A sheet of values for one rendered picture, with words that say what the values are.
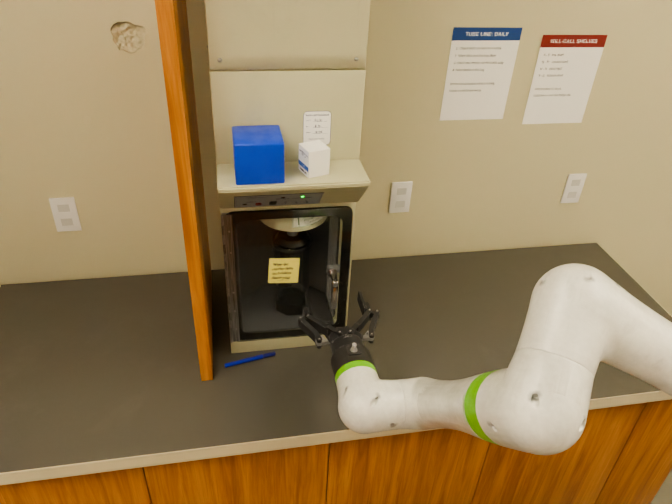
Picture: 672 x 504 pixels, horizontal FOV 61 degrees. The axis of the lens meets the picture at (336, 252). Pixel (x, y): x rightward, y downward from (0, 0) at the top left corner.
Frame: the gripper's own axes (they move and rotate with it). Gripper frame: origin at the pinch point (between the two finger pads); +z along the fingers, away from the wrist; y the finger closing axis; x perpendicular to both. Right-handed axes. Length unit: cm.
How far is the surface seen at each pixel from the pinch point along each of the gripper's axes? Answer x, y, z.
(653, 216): 12, -132, 49
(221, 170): -36.5, 25.7, 2.2
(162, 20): -68, 34, -3
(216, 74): -56, 25, 6
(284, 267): -8.2, 12.1, 4.4
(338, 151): -38.4, -0.3, 5.6
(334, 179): -36.5, 2.3, -4.2
